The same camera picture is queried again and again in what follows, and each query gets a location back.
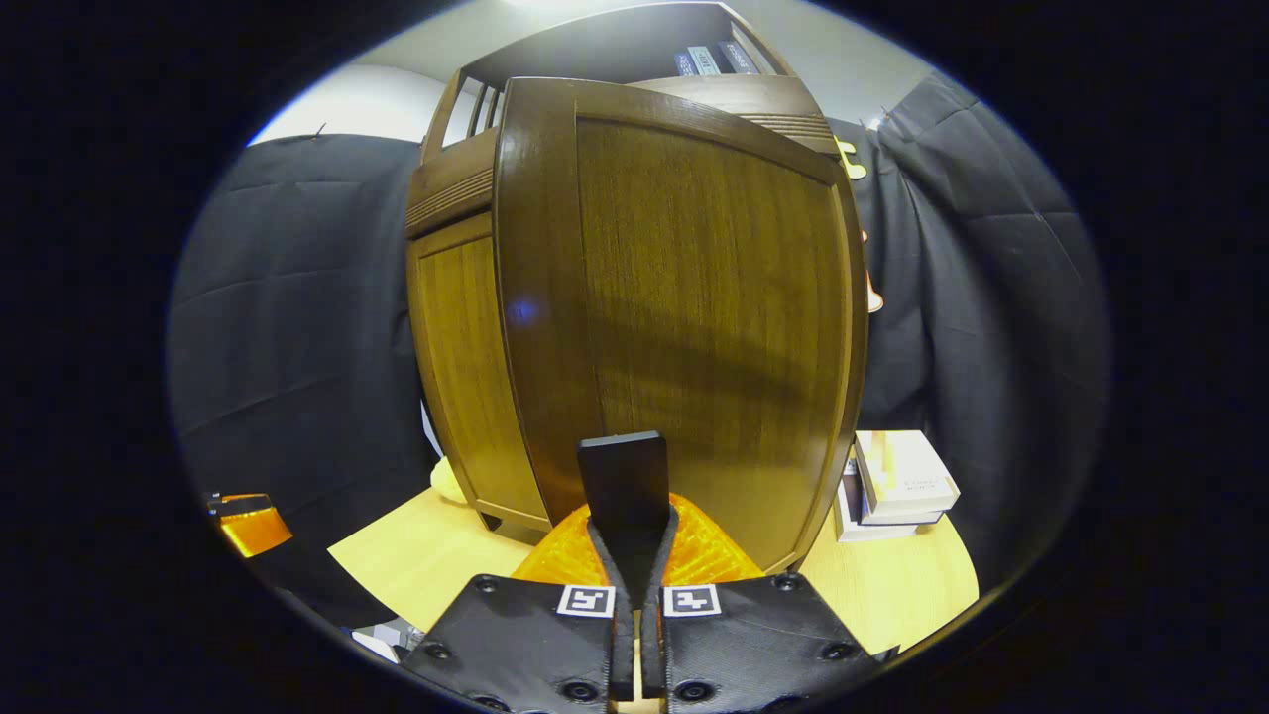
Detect white book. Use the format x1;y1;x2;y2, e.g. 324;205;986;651
855;429;961;519

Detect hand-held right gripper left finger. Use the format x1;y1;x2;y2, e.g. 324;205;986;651
402;501;640;714

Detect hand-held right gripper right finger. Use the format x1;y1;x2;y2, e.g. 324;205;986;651
639;493;883;714

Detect black backdrop cloth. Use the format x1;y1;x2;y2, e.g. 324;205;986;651
167;74;1111;636

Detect brown wooden double-door shoe cabinet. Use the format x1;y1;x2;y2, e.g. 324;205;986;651
404;0;844;541

